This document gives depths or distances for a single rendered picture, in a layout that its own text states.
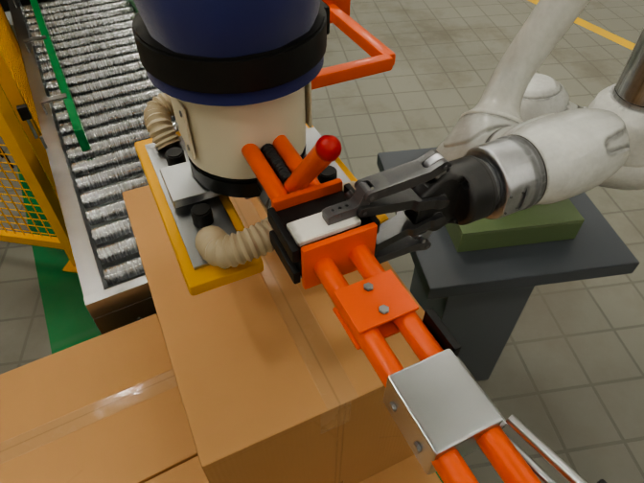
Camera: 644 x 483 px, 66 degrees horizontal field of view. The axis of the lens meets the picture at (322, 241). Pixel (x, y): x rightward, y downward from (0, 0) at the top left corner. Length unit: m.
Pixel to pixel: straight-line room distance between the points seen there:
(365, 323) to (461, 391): 0.10
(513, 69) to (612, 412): 1.44
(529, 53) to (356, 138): 2.07
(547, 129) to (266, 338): 0.49
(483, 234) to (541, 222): 0.14
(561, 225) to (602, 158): 0.62
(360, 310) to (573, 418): 1.56
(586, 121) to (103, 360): 1.13
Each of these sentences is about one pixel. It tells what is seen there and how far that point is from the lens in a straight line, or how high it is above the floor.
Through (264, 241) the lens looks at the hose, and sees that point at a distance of 0.59.
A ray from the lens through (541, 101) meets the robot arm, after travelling 1.15.
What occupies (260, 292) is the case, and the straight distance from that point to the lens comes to 0.86.
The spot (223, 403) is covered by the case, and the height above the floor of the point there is 0.94.
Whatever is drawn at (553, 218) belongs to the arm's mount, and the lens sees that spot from 1.28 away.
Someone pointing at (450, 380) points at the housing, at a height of 1.25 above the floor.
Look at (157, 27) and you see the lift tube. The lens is 0.58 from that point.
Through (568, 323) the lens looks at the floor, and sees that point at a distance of 2.17.
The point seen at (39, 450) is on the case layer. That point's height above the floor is 0.54.
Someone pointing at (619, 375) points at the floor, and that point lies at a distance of 2.12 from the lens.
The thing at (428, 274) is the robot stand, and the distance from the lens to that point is 1.15.
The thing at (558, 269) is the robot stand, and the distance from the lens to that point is 1.25.
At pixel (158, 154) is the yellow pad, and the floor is 1.13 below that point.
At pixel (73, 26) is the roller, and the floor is 0.54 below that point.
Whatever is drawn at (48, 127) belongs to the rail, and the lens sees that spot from 2.08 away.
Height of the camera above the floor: 1.62
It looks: 47 degrees down
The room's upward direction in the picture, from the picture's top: straight up
